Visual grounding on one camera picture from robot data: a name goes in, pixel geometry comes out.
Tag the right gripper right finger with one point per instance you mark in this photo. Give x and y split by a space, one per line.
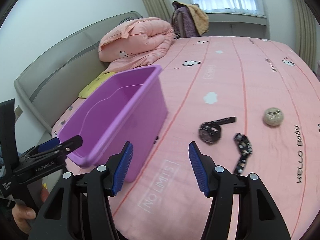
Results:
213 180

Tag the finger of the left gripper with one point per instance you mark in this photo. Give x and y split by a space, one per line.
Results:
45 146
66 146

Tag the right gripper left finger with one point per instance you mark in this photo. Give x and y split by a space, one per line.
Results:
113 172

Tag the black wrist watch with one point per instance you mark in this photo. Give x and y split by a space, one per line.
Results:
210 132

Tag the beige plush round clip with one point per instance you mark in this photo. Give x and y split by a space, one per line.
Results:
273 116

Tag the left hand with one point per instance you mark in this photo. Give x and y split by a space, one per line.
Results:
22 215

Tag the grey headboard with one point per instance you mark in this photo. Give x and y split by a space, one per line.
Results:
53 81

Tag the yellow pillow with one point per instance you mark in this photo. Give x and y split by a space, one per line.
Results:
92 86

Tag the purple plastic bin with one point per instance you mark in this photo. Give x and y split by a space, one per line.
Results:
129 106

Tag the pink bed sheet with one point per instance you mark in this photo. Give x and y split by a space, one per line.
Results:
214 89

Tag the folded pink quilt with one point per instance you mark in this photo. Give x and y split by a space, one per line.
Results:
136 43

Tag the chair with clothes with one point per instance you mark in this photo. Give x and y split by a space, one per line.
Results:
189 20

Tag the beige curtain right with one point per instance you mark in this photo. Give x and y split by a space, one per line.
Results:
305 33

